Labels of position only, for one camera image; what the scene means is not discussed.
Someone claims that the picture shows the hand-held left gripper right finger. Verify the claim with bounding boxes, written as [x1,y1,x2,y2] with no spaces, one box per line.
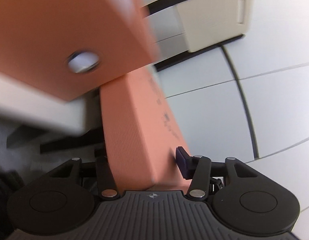
[175,146,258,202]

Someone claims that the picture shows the white panelled wardrobe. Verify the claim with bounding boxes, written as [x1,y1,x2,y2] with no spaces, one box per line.
[135,0,309,213]

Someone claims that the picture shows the beige chair with black frame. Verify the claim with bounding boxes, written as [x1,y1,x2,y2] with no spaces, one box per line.
[140,0,253,72]
[0,76,106,155]

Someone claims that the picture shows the orange cardboard box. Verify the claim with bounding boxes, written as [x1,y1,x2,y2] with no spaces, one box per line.
[0,0,161,103]

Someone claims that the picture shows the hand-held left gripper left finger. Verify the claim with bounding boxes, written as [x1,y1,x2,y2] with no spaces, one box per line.
[48,155,119,201]

